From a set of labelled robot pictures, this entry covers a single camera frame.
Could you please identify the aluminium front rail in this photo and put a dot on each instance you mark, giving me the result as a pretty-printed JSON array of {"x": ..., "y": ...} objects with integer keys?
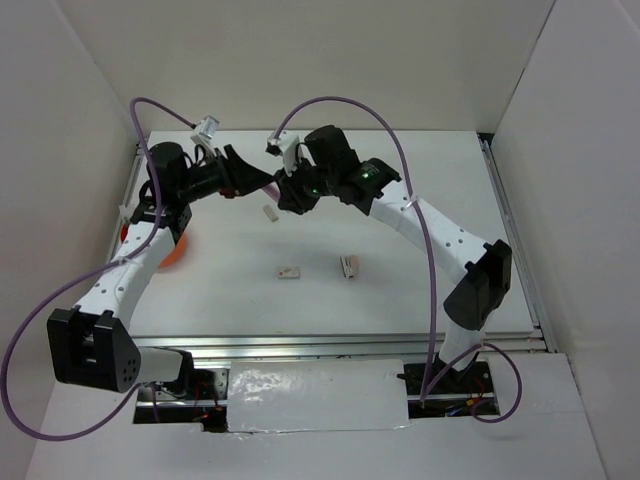
[{"x": 218, "y": 349}]

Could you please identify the staples box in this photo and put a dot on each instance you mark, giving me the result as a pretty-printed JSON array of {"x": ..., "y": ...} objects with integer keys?
[{"x": 288, "y": 272}]

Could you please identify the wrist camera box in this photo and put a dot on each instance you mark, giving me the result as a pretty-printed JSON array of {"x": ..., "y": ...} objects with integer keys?
[
  {"x": 285, "y": 145},
  {"x": 203, "y": 132}
]

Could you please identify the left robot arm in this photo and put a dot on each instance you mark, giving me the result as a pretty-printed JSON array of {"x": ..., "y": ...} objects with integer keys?
[{"x": 90, "y": 342}]

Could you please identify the beige eraser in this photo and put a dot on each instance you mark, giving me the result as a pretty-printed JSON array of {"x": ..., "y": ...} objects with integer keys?
[{"x": 270, "y": 213}]

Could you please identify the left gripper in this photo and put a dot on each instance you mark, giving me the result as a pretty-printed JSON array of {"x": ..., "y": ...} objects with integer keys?
[{"x": 248, "y": 177}]

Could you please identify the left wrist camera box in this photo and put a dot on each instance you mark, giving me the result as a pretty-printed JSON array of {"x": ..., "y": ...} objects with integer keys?
[{"x": 203, "y": 132}]

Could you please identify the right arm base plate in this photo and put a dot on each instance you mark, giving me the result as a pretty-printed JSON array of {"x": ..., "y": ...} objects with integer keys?
[{"x": 448, "y": 398}]

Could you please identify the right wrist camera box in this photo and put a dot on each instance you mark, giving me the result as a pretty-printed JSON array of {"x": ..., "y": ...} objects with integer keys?
[{"x": 285, "y": 145}]

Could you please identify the orange round pen holder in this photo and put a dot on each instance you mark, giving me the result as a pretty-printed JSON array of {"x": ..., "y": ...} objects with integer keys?
[{"x": 176, "y": 254}]

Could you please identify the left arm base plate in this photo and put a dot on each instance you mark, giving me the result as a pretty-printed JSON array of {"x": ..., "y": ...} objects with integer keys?
[{"x": 200, "y": 401}]

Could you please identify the aluminium left rail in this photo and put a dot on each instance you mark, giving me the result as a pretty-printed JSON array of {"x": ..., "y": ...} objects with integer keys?
[{"x": 124, "y": 207}]

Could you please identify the pink mini stapler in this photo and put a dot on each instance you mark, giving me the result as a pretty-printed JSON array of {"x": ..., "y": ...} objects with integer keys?
[{"x": 350, "y": 266}]

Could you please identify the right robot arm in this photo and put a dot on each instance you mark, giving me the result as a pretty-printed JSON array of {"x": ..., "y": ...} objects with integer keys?
[{"x": 323, "y": 164}]

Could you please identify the white cover sheet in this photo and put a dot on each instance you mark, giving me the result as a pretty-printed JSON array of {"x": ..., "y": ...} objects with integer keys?
[{"x": 316, "y": 396}]

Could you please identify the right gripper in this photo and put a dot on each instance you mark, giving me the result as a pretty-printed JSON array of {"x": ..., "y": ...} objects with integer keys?
[{"x": 293, "y": 200}]

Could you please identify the lilac highlighter marker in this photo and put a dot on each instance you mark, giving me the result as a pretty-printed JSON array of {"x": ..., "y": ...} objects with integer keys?
[{"x": 272, "y": 191}]

